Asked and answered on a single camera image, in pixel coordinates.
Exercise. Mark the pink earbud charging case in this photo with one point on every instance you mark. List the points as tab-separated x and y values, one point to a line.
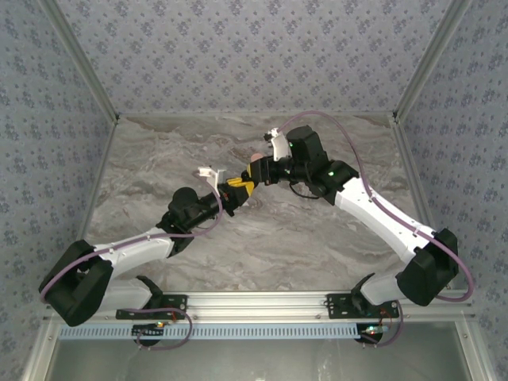
257	157

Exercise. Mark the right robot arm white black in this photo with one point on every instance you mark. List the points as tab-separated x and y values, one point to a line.
381	214

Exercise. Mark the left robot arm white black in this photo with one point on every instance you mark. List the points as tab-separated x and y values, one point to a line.
135	250

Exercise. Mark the small black controller board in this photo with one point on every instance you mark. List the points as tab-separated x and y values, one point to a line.
371	332
147	330

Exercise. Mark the grey metal panel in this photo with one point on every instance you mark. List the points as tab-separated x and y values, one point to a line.
258	361

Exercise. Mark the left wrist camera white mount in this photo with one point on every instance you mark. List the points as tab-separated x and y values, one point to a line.
210	172

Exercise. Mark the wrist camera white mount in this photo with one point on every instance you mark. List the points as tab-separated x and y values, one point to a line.
210	172
279	145

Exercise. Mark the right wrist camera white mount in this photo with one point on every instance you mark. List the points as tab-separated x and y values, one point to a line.
279	145

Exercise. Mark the aluminium table side rail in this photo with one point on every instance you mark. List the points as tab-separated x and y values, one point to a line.
102	158
409	158

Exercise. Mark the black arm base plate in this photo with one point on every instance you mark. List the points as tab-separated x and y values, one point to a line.
174	302
337	307

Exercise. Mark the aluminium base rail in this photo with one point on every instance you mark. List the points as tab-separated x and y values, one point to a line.
258	305

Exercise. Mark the aluminium frame post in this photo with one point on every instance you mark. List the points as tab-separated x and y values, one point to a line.
81	59
432	59

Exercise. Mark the aluminium lower frame leg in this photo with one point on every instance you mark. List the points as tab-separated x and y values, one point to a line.
39	353
474	353

